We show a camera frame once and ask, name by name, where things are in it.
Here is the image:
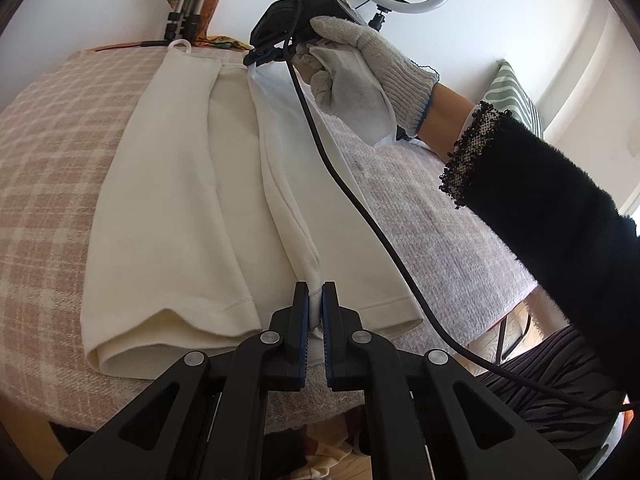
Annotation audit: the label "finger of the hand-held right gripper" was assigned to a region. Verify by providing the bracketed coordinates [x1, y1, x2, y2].
[243, 46, 290, 67]

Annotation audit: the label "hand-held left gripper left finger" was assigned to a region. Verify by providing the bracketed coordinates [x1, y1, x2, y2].
[52, 282, 309, 480]

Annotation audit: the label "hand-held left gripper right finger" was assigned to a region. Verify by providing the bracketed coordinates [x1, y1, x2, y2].
[321, 282, 592, 480]

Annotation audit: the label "cream white shorts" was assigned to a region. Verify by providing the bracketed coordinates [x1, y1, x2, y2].
[81, 42, 426, 381]

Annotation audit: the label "person's right forearm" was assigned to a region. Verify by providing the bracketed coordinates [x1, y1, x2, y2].
[416, 84, 640, 363]

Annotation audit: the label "person's right hand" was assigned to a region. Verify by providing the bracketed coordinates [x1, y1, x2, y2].
[294, 15, 441, 147]

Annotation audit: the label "folded tripod stand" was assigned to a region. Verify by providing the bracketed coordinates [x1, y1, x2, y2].
[162, 0, 207, 45]

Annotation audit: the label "pink plaid blanket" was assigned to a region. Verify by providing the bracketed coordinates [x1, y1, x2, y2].
[0, 47, 542, 437]

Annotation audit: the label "person's striped dark skirt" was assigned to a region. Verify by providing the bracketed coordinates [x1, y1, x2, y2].
[477, 324, 632, 480]

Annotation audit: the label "green striped pillow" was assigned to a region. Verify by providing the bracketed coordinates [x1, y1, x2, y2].
[482, 59, 544, 142]

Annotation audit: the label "wooden post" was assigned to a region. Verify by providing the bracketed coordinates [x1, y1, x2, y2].
[206, 0, 237, 45]

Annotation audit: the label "black cable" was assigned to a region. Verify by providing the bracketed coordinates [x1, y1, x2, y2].
[284, 0, 632, 413]

